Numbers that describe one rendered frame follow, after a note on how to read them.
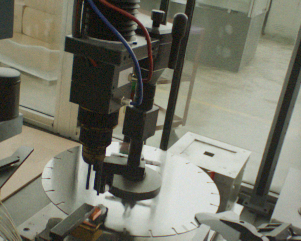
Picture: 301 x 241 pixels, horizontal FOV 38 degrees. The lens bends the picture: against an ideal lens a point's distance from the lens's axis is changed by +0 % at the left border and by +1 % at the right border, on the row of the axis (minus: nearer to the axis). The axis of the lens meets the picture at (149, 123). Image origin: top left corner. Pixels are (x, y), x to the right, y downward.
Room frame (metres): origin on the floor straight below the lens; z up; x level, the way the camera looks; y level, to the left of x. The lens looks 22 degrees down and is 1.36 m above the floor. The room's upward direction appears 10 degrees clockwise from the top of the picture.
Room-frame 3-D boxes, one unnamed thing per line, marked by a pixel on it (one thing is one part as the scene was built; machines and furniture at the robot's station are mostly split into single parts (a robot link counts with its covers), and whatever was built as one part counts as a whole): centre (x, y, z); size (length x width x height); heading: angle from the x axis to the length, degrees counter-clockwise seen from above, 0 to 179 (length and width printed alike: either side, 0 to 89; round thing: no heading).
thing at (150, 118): (0.65, 0.02, 1.17); 0.06 x 0.05 x 0.20; 150
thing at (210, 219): (0.63, -0.15, 0.96); 0.09 x 0.06 x 0.03; 52
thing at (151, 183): (0.72, 0.01, 0.96); 0.11 x 0.11 x 0.03
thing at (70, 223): (0.54, 0.08, 0.95); 0.10 x 0.03 x 0.07; 159
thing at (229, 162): (1.02, -0.16, 0.82); 0.18 x 0.18 x 0.15; 69
